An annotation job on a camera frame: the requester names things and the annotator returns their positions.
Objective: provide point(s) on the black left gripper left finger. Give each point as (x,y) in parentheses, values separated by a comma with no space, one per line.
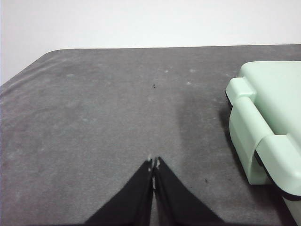
(127,202)

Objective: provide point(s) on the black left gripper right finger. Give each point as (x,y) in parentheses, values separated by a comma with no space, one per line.
(178,202)

